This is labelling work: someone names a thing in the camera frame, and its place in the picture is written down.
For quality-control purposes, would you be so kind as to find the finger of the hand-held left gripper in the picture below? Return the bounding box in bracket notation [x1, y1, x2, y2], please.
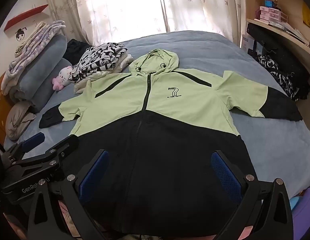
[5, 135, 80, 188]
[0, 132, 46, 167]

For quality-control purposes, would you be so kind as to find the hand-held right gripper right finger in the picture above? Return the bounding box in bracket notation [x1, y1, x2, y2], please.
[210, 150, 294, 240]

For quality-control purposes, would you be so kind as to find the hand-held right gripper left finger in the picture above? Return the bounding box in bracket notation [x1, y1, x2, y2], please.
[27, 149, 113, 240]

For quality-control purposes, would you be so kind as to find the green and black hooded jacket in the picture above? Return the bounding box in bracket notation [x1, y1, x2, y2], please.
[39, 49, 303, 238]

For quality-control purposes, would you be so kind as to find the beige pillow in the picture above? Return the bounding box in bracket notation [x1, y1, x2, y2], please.
[5, 101, 37, 141]

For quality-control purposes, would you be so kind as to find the blue-grey bed cover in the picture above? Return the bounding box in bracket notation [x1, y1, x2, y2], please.
[3, 31, 310, 200]

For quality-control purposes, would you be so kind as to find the grey-blue pillow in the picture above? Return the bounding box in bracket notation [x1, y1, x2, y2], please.
[10, 57, 73, 113]
[22, 34, 68, 80]

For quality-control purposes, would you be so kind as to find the pink plush toy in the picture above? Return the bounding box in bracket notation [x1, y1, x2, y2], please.
[52, 65, 73, 91]

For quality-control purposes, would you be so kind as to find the black and white printed garment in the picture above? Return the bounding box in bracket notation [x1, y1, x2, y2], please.
[70, 42, 129, 84]

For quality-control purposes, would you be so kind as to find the purple floral folded blanket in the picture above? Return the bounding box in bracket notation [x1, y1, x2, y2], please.
[1, 21, 66, 95]

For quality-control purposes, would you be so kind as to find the beige folded cloth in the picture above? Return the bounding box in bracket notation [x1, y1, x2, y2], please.
[15, 22, 47, 55]

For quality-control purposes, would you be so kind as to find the black white patterned hanging garment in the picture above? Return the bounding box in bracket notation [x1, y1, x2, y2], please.
[255, 54, 300, 102]

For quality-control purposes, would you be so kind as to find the white printed box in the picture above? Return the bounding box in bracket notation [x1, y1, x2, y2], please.
[241, 34, 257, 53]

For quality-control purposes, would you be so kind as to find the white leaf-print curtain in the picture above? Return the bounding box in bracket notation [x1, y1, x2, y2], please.
[51, 0, 168, 46]
[160, 0, 243, 46]

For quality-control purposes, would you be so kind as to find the stack of papers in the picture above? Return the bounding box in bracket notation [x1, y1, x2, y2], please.
[280, 21, 310, 44]

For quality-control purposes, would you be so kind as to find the pink drawer organizer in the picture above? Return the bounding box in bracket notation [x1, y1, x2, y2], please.
[259, 5, 288, 24]

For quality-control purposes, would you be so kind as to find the cartoon face wall sticker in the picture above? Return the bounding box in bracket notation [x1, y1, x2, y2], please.
[15, 27, 27, 42]

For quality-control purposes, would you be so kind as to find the red wall shelf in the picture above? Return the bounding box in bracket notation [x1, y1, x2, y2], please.
[4, 4, 49, 32]

